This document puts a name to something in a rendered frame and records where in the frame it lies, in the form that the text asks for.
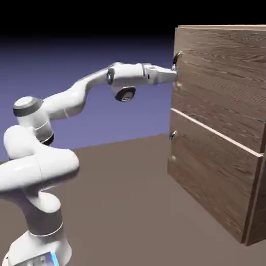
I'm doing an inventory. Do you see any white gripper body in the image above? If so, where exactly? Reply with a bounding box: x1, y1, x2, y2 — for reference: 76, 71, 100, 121
154, 65, 179, 86

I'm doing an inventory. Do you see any long curved metal handle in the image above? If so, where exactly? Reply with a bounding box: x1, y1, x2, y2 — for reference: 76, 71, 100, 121
171, 50, 183, 89

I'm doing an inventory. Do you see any large wooden cabinet door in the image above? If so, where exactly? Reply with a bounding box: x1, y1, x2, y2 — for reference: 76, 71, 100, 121
171, 27, 266, 154

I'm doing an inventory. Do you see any brown wooden cabinet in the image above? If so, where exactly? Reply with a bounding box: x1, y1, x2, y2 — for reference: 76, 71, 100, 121
167, 24, 266, 247

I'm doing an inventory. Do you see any small wooden cabinet door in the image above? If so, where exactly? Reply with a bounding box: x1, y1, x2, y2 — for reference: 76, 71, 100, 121
167, 108, 264, 244

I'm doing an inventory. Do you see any short curved metal handle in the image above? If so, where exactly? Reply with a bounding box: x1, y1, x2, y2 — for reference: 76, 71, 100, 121
169, 130, 178, 161

